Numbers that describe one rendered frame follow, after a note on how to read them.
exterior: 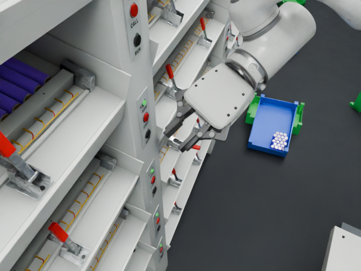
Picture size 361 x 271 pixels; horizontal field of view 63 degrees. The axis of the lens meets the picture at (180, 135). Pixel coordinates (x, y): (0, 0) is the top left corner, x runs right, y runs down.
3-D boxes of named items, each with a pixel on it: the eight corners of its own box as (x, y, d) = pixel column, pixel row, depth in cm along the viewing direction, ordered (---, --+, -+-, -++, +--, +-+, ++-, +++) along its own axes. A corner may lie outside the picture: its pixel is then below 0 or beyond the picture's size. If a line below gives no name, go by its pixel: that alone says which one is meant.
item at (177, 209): (209, 142, 150) (219, 126, 139) (164, 254, 110) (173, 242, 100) (173, 124, 150) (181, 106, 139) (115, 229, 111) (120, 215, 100)
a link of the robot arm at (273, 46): (248, 45, 49) (275, 85, 53) (304, -9, 50) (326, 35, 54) (225, 44, 57) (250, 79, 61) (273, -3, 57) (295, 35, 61)
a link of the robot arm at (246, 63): (267, 90, 58) (256, 101, 58) (234, 63, 60) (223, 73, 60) (272, 72, 50) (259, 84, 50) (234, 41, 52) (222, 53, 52)
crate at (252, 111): (300, 113, 178) (304, 102, 173) (297, 135, 165) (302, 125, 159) (251, 101, 186) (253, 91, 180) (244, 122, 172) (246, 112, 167)
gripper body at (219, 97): (261, 98, 57) (220, 138, 57) (223, 66, 60) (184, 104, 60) (265, 84, 50) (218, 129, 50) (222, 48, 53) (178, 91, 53)
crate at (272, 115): (284, 157, 154) (288, 151, 147) (246, 147, 159) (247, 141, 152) (295, 109, 165) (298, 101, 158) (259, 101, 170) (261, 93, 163)
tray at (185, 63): (220, 35, 108) (237, -1, 97) (153, 153, 68) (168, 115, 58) (171, 10, 108) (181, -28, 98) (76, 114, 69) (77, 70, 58)
